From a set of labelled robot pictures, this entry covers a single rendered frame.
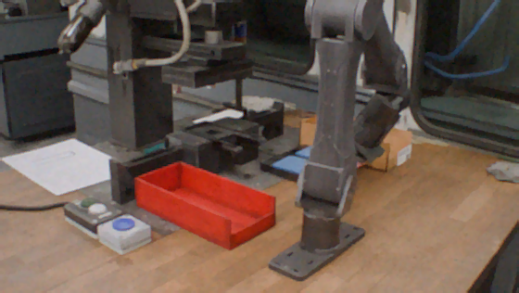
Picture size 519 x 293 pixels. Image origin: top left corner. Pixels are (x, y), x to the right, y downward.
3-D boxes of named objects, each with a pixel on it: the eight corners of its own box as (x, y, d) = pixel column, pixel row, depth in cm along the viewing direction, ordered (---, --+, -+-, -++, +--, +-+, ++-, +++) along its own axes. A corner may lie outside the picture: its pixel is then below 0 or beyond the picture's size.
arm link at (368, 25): (373, 61, 107) (327, -45, 82) (414, 68, 103) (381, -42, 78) (353, 114, 104) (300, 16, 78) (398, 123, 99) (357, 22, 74)
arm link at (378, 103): (369, 108, 110) (386, 82, 107) (390, 125, 109) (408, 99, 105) (355, 116, 105) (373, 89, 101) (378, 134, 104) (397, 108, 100)
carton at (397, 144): (386, 176, 123) (389, 144, 121) (298, 150, 138) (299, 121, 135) (410, 160, 133) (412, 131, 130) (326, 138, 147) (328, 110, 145)
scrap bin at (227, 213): (230, 251, 89) (230, 219, 87) (136, 206, 104) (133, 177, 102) (275, 225, 98) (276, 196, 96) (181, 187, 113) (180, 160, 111)
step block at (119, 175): (120, 205, 104) (117, 162, 101) (111, 200, 106) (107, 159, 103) (145, 195, 109) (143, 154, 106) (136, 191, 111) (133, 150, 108)
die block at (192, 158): (197, 184, 115) (196, 150, 113) (167, 171, 121) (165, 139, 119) (259, 159, 130) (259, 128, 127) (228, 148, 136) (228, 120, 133)
